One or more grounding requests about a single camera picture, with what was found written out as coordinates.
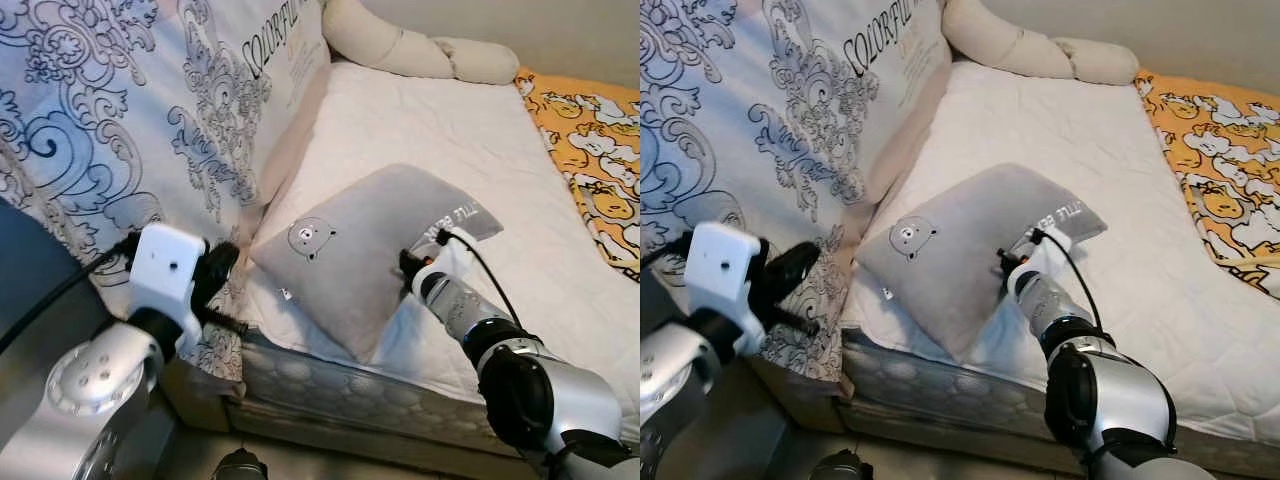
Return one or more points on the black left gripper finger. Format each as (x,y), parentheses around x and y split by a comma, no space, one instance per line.
(227,265)
(795,323)
(795,268)
(228,324)

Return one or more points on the grey bear print pillow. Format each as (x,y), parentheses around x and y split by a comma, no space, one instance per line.
(350,250)
(950,250)

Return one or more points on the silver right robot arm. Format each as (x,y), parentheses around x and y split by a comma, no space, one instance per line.
(1120,400)
(540,390)

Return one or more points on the yellow egg print blanket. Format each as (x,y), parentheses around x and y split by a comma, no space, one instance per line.
(1220,160)
(590,150)

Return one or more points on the beige long pillow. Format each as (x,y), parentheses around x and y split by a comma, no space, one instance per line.
(1010,45)
(400,50)

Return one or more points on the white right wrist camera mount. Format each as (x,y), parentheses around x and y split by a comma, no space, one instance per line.
(1050,245)
(455,248)

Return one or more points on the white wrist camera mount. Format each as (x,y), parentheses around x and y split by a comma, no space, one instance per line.
(720,270)
(455,248)
(165,270)
(1050,245)

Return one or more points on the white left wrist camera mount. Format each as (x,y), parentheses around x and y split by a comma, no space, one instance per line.
(720,270)
(165,270)

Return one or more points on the beige bed frame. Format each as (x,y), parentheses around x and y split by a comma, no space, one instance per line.
(950,440)
(350,437)

